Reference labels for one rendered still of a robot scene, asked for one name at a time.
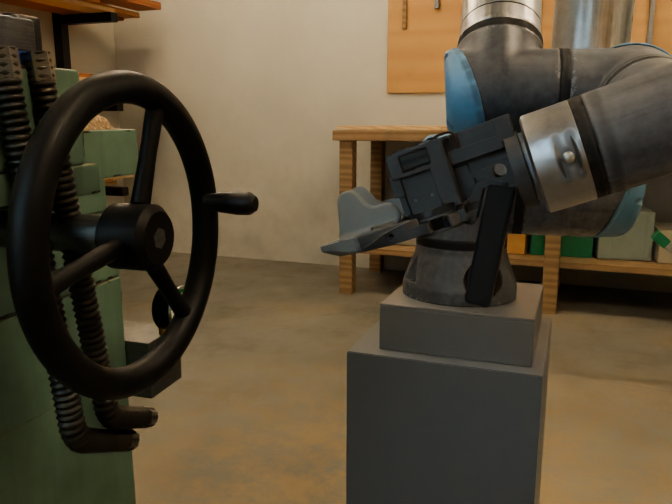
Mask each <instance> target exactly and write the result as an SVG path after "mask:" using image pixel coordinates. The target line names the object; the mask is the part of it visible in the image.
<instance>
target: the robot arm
mask: <svg viewBox="0 0 672 504"><path fill-rule="evenodd" d="M634 7H635V0H555V6H554V18H553V30H552V43H551V48H546V49H543V44H544V41H543V35H542V32H541V22H542V0H463V1H462V15H461V29H460V36H459V38H458V44H457V48H452V49H450V50H448V51H446V53H445V55H444V68H445V102H446V125H447V129H448V131H447V132H442V133H439V134H433V135H429V136H427V137H426V138H425V139H424V140H423V142H420V143H418V144H419V145H417V146H415V147H412V148H410V147H408V148H404V149H401V150H398V151H396V152H393V154H392V155H390V156H387V157H385V160H386V165H387V168H388V171H389V174H390V176H391V177H390V178H388V179H389V182H390V185H391V188H392V191H393V194H394V197H395V198H393V199H389V200H386V201H379V200H377V199H376V198H375V197H374V196H373V195H372V194H371V193H370V192H369V191H368V190H367V189H366V188H364V187H355V188H353V189H351V190H349V191H345V192H343V193H341V194H340V195H339V197H338V200H337V208H338V219H339V230H340V239H337V240H335V241H332V242H329V243H327V244H324V245H322V246H320V249H321V251H322V252H323V253H327V254H331V255H336V256H340V257H341V256H346V255H352V254H357V253H361V252H367V251H371V250H375V249H379V248H383V247H387V246H390V245H394V244H397V243H401V242H404V241H407V240H410V239H413V238H416V248H415V251H414V253H413V255H412V258H411V260H410V263H409V265H408V268H407V270H406V272H405V275H404V278H403V293H404V294H405V295H407V296H408V297H410V298H413V299H416V300H419V301H422V302H426V303H431V304H437V305H444V306H454V307H483V308H487V307H489V306H497V305H503V304H507V303H510V302H512V301H514V300H515V299H516V294H517V283H516V279H515V276H514V273H513V270H512V267H511V264H510V260H509V257H508V254H507V238H508V234H530V235H552V236H574V237H591V238H598V237H617V236H621V235H624V234H626V233H627V232H628V231H629V230H630V229H631V228H632V227H633V225H634V224H635V222H636V220H637V218H638V215H639V213H640V210H641V207H642V201H643V197H644V195H645V190H646V184H647V183H651V182H654V181H657V180H660V179H664V178H667V177H670V176H672V55H670V54H669V53H668V52H667V51H665V50H663V49H661V48H659V47H657V46H654V45H651V44H647V43H639V42H632V43H630V42H631V33H632V25H633V16H634ZM401 215H402V217H401Z"/></svg>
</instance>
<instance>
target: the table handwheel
mask: <svg viewBox="0 0 672 504"><path fill-rule="evenodd" d="M119 104H133V105H136V106H139V107H142V108H144V109H145V114H144V121H143V129H142V136H141V144H140V151H139V157H138V163H137V168H136V174H135V179H134V185H133V190H132V195H131V201H130V203H113V204H111V205H109V206H108V207H107V208H106V209H105V210H104V212H103V213H102V215H90V214H80V215H78V216H76V217H73V218H71V219H68V220H66V221H65V222H64V223H58V221H59V220H57V219H55V218H54V217H53V216H54V214H55V213H52V208H53V202H54V197H55V193H56V189H57V185H58V181H59V178H60V175H61V172H62V169H63V166H64V164H65V161H66V159H67V157H68V155H69V153H70V151H71V148H72V147H73V145H74V143H75V141H76V140H77V138H78V137H79V135H80V133H81V132H82V131H83V129H84V128H85V127H86V126H87V124H88V123H89V122H90V121H91V120H92V119H93V118H94V117H96V116H97V115H98V114H99V113H101V112H102V111H104V110H106V109H107V108H109V107H111V106H114V105H119ZM162 125H163V126H164V128H165V129H166V130H167V132H168V133H169V135H170V137H171V138H172V140H173V142H174V144H175V146H176V148H177V150H178V152H179V155H180V157H181V160H182V163H183V166H184V169H185V173H186V176H187V181H188V186H189V191H190V198H191V207H192V246H191V256H190V263H189V268H188V274H187V278H186V282H185V286H184V289H183V293H182V294H181V293H180V291H179V290H178V288H177V287H176V285H175V284H174V282H173V280H172V278H171V277H170V275H169V273H168V271H167V269H166V268H165V266H164V263H165V262H166V261H167V259H168V258H169V256H170V254H171V251H172V248H173V243H174V229H173V225H172V222H171V219H170V218H169V216H168V214H167V213H166V211H165V210H164V209H163V208H162V207H161V206H159V205H156V204H151V197H152V189H153V181H154V172H155V164H156V156H157V150H158V145H159V139H160V133H161V127H162ZM213 193H216V187H215V181H214V176H213V171H212V167H211V163H210V159H209V156H208V153H207V150H206V147H205V144H204V141H203V139H202V137H201V134H200V132H199V130H198V128H197V126H196V124H195V122H194V120H193V118H192V117H191V115H190V114H189V112H188V111H187V109H186V108H185V106H184V105H183V104H182V103H181V101H180V100H179V99H178V98H177V97H176V96H175V95H174V94H173V93H172V92H171V91H170V90H169V89H167V88H166V87H165V86H164V85H162V84H161V83H160V82H158V81H156V80H155V79H153V78H150V77H148V76H146V75H143V74H140V73H138V72H133V71H127V70H111V71H104V72H100V73H97V74H94V75H91V76H89V77H87V78H85V79H82V80H81V81H79V82H77V83H76V84H74V85H73V86H71V87H70V88H68V89H67V90H66V91H65V92H64V93H63V94H62V95H60V96H59V98H58V99H57V100H56V101H55V102H54V103H53V104H52V105H51V106H50V108H49V109H48V110H47V111H46V113H45V114H44V115H43V117H42V118H41V120H40V121H39V123H38V124H37V126H36V128H35V129H34V131H33V133H32V135H31V137H30V139H29V141H28V143H27V145H26V147H25V149H24V152H23V154H22V157H21V160H20V162H19V166H18V169H17V172H16V175H15V179H14V183H13V187H12V192H11V197H10V203H9V209H8V210H0V247H4V248H6V257H7V270H8V279H9V285H10V291H11V296H12V300H13V304H14V308H15V311H16V314H17V317H18V320H19V323H20V326H21V328H22V331H23V333H24V336H25V338H26V340H27V342H28V344H29V346H30V347H31V349H32V351H33V353H34V354H35V355H36V357H37V358H38V360H39V361H40V363H41V364H42V365H43V366H44V368H45V369H46V370H47V371H48V372H49V373H50V374H51V375H52V376H53V377H54V378H55V379H56V380H57V381H58V382H59V383H61V384H62V385H63V386H65V387H66V388H68V389H69V390H71V391H73V392H75V393H77V394H80V395H82V396H84V397H87V398H91V399H95V400H121V399H125V398H128V397H131V396H134V395H137V394H139V393H141V392H143V391H145V390H147V389H149V388H150V387H152V386H153V385H154V384H156V383H157V382H158V381H159V380H161V379H162V378H163V377H164V376H165V375H166V374H167V373H168V372H169V371H170V370H171V369H172V368H173V367H174V366H175V364H176V363H177V362H178V360H179V359H180V358H181V356H182V355H183V353H184V352H185V350H186V349H187V347H188V345H189V344H190V342H191V340H192V338H193V336H194V334H195V332H196V330H197V328H198V326H199V323H200V321H201V318H202V316H203V313H204V310H205V308H206V304H207V301H208V298H209V294H210V290H211V286H212V282H213V277H214V272H215V265H216V258H217V248H218V212H216V211H211V210H205V209H204V208H203V205H202V199H203V196H204V195H205V194H213ZM50 233H51V236H50ZM50 239H51V240H52V241H53V242H52V244H51V246H52V247H53V248H54V250H53V251H60V252H61V251H62V250H70V251H74V252H78V253H87V254H85V255H83V256H82V257H80V258H78V259H77V260H75V261H73V262H71V263H69V264H67V265H65V266H63V267H61V268H59V269H57V270H55V271H54V272H52V273H51V266H50ZM106 265H107V266H108V267H110V268H113V269H126V270H139V271H146V272H147V273H148V275H149V276H150V277H151V279H152V280H153V282H154V283H155V284H156V286H157V287H158V289H159V290H160V292H161V293H162V295H163V297H164V298H165V300H166V301H167V303H168V305H169V306H170V308H171V310H172V311H173V313H174V316H173V318H172V320H171V322H170V323H169V325H168V327H167V329H166V330H165V332H164V333H163V335H162V336H161V338H160V339H159V340H158V342H157V343H156V344H155V345H154V346H153V348H152V349H151V350H150V351H149V352H148V353H147V354H145V355H144V356H143V357H142V358H140V359H139V360H137V361H135V362H134V363H132V364H130V365H127V366H124V367H118V368H110V367H105V366H102V365H99V364H97V363H96V362H94V361H92V360H91V359H90V358H88V357H87V356H86V355H85V354H84V353H83V352H82V351H81V350H80V349H79V347H78V346H77V345H76V343H75V342H74V340H73V339H72V337H71V335H70V334H69V332H68V330H67V328H66V326H65V324H64V321H63V319H62V316H61V314H60V311H59V308H58V305H57V301H56V297H55V296H57V295H58V294H60V293H61V292H63V291H64V290H66V289H68V288H69V287H71V286H72V285H74V284H75V283H77V282H79V281H80V280H82V279H83V278H85V277H86V276H88V275H90V274H92V273H94V272H95V271H97V270H99V269H101V268H103V267H104V266H106Z"/></svg>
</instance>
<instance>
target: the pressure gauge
mask: <svg viewBox="0 0 672 504"><path fill-rule="evenodd" d="M184 286H185V285H176V287H177V288H178V290H179V291H180V293H181V294H182V293H183V289H184ZM173 316H174V313H173V311H172V310H171V308H170V306H169V305H168V303H167V301H166V300H165V298H164V297H163V295H162V293H161V292H160V290H159V289H158V290H157V292H156V294H155V296H154V298H153V302H152V317H153V320H154V323H155V324H156V326H157V327H158V328H159V335H160V336H162V335H163V333H164V332H165V330H166V329H167V327H168V325H169V323H170V322H171V320H172V318H173Z"/></svg>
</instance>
